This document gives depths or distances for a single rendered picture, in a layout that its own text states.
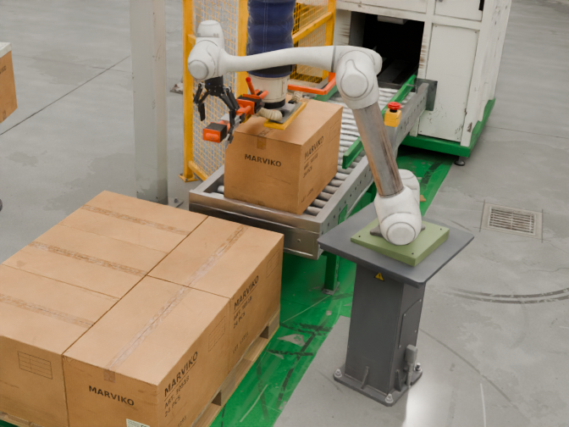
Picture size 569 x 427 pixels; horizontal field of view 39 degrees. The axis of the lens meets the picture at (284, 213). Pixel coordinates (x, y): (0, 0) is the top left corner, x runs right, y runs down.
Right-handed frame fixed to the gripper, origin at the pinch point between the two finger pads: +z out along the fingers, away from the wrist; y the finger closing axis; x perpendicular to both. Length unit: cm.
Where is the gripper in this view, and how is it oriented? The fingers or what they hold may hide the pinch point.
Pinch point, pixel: (217, 119)
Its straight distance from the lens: 326.4
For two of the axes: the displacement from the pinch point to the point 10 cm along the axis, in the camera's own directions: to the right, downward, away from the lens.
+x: -4.1, 5.2, -7.4
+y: -9.1, -2.1, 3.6
